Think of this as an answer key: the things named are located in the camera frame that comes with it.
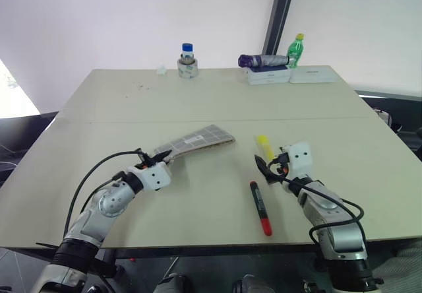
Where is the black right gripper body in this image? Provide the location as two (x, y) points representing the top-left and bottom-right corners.
(269, 152), (291, 176)

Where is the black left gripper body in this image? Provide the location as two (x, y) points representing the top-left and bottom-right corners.
(136, 153), (166, 170)

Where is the grey grid pouch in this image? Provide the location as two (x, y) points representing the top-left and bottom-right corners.
(153, 124), (237, 160)

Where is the yellow highlighter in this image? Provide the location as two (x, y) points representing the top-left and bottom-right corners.
(256, 135), (275, 162)

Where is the red marker with black cap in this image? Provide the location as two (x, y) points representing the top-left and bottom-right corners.
(249, 180), (274, 237)

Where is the white tape roll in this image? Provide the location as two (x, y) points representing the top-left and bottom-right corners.
(176, 58), (200, 80)

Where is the wide white flat box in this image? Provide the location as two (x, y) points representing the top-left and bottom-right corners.
(289, 65), (338, 84)

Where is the blue capped clear bottle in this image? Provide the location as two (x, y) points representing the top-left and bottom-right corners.
(180, 42), (196, 65)

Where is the purple grey folded umbrella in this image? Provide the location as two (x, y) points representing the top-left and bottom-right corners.
(237, 53), (291, 69)

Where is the green bottle with yellow cap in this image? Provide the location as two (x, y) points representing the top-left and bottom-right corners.
(286, 33), (305, 69)

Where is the dark rounded shape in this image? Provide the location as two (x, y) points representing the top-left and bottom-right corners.
(153, 272), (189, 293)

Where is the dark side desk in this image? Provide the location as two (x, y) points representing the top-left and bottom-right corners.
(353, 89), (422, 162)

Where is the grey textured cloth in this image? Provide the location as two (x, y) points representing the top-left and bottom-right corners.
(390, 239), (422, 293)

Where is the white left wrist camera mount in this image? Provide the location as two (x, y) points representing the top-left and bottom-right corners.
(133, 161), (173, 192)

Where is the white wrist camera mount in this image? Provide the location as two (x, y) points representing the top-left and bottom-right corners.
(133, 161), (173, 192)
(280, 141), (313, 179)

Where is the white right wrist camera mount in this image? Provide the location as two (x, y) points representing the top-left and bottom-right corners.
(280, 141), (313, 179)

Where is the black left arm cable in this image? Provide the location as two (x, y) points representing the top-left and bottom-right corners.
(63, 147), (150, 238)

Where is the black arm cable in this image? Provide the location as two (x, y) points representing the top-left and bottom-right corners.
(63, 147), (150, 238)
(267, 159), (366, 242)

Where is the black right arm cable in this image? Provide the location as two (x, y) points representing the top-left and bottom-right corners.
(267, 159), (366, 242)

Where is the dark grey window post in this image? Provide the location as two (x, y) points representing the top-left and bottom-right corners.
(261, 0), (298, 57)

